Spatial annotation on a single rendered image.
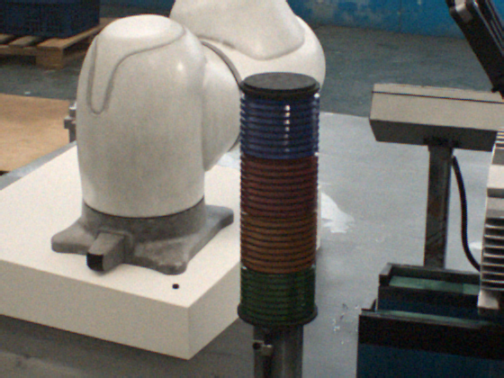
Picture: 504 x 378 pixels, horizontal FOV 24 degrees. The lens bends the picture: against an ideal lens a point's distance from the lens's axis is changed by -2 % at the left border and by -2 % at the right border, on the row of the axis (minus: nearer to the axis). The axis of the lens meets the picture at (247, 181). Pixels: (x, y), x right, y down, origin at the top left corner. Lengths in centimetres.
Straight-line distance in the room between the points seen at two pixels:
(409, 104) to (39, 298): 50
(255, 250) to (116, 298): 51
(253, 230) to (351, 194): 102
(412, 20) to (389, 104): 576
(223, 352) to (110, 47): 38
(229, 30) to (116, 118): 21
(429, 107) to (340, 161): 68
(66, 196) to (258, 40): 35
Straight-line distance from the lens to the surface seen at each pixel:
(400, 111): 142
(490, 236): 111
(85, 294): 142
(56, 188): 167
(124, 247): 144
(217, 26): 152
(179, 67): 139
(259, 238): 90
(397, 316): 119
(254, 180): 88
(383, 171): 203
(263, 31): 153
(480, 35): 117
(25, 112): 413
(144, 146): 139
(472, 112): 141
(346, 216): 182
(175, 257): 142
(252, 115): 87
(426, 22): 716
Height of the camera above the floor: 143
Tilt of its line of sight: 19 degrees down
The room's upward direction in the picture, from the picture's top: straight up
